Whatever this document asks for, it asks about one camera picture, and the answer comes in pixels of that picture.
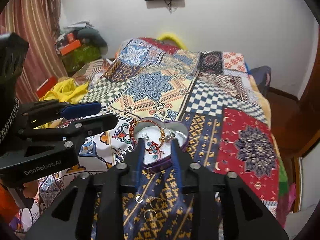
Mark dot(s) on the red box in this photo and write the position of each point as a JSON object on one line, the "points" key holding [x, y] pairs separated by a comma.
{"points": [[46, 86]]}

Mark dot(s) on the wooden wardrobe frame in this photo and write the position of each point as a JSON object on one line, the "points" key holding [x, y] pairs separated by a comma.
{"points": [[307, 159]]}

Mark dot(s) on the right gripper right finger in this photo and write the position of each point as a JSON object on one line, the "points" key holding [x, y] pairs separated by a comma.
{"points": [[175, 152]]}

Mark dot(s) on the orange box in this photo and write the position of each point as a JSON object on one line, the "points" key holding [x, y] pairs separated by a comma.
{"points": [[70, 47]]}

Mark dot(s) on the purple heart-shaped tin box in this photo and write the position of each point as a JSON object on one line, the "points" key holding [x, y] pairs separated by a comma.
{"points": [[157, 137]]}

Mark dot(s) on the striped brown curtain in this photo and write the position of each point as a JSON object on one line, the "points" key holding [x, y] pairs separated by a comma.
{"points": [[37, 22]]}

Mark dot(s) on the yellow cloth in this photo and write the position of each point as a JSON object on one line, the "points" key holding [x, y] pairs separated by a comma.
{"points": [[67, 90]]}

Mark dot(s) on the dark grey bag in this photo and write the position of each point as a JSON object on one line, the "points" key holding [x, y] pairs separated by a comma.
{"points": [[92, 35]]}

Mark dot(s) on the silver earrings in tin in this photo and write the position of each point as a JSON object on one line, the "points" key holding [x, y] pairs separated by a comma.
{"points": [[164, 138]]}

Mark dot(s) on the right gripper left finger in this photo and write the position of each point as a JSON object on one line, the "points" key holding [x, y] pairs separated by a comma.
{"points": [[138, 160]]}

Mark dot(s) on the green patterned bag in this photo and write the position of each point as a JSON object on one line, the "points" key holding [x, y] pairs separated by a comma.
{"points": [[76, 59]]}

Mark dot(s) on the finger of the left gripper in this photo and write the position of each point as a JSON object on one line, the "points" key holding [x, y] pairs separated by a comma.
{"points": [[80, 110], [82, 127]]}

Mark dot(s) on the blue grey cloth pile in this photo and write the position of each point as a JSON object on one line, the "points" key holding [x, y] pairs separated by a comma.
{"points": [[262, 76]]}

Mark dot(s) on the striped orange cloth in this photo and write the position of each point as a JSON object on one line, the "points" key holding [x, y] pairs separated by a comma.
{"points": [[92, 72]]}

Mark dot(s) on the yellow curved bed rail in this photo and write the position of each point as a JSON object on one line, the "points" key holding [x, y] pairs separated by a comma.
{"points": [[172, 39]]}

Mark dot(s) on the patchwork patterned bedspread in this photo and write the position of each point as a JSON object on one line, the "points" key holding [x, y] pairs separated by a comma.
{"points": [[212, 93]]}

